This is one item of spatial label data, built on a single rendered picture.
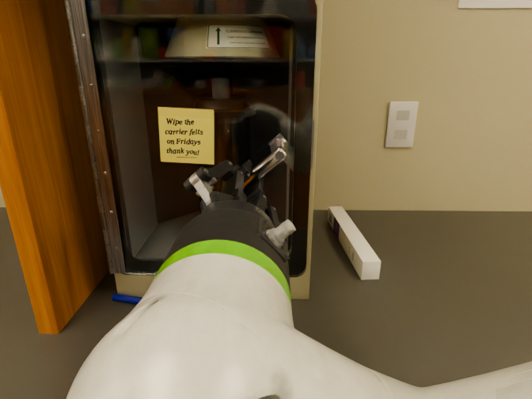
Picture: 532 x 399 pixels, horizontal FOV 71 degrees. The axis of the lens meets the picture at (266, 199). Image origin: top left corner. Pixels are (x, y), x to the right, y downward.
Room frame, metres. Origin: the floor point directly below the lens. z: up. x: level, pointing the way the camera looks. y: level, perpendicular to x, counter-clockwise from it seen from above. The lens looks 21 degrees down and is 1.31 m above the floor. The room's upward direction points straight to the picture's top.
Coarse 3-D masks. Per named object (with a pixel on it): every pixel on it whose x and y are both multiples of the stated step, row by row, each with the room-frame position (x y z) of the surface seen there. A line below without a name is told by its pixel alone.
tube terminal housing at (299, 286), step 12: (312, 180) 0.52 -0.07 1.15; (312, 192) 0.52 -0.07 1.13; (312, 204) 0.52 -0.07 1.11; (312, 216) 0.52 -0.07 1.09; (120, 276) 0.53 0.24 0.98; (132, 276) 0.53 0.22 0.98; (144, 276) 0.53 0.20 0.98; (300, 276) 0.52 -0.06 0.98; (120, 288) 0.53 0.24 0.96; (132, 288) 0.53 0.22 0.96; (144, 288) 0.53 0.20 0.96; (300, 288) 0.52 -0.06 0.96
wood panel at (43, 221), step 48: (0, 0) 0.47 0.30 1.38; (48, 0) 0.57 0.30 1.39; (0, 48) 0.45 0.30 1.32; (48, 48) 0.55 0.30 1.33; (0, 96) 0.44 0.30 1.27; (48, 96) 0.53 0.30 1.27; (0, 144) 0.44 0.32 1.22; (48, 144) 0.51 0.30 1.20; (48, 192) 0.48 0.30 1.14; (48, 240) 0.46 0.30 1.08; (96, 240) 0.59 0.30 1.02; (48, 288) 0.44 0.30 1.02
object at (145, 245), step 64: (128, 0) 0.51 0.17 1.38; (192, 0) 0.51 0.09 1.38; (256, 0) 0.51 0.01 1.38; (128, 64) 0.51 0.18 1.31; (192, 64) 0.51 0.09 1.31; (256, 64) 0.51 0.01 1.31; (128, 128) 0.51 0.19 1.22; (256, 128) 0.51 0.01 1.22; (128, 192) 0.51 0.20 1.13; (192, 192) 0.51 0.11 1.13; (128, 256) 0.51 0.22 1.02
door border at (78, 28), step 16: (80, 0) 0.51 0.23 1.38; (80, 16) 0.51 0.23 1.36; (80, 32) 0.51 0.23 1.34; (80, 48) 0.51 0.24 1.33; (80, 64) 0.51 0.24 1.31; (80, 80) 0.51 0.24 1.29; (96, 80) 0.51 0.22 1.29; (96, 96) 0.51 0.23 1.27; (96, 112) 0.51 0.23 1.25; (96, 128) 0.51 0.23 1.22; (96, 144) 0.51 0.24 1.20; (96, 160) 0.51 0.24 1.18; (96, 192) 0.51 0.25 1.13; (112, 192) 0.51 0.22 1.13; (112, 208) 0.51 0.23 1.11; (112, 224) 0.51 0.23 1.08; (112, 240) 0.51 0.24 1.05; (112, 256) 0.51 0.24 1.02
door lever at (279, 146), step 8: (272, 144) 0.51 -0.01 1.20; (280, 144) 0.50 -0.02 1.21; (272, 152) 0.46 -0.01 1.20; (280, 152) 0.46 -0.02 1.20; (264, 160) 0.46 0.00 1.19; (272, 160) 0.46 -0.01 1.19; (280, 160) 0.46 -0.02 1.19; (256, 168) 0.46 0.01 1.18; (264, 168) 0.46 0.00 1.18; (272, 168) 0.46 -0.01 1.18; (256, 176) 0.46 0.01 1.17; (248, 184) 0.46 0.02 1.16
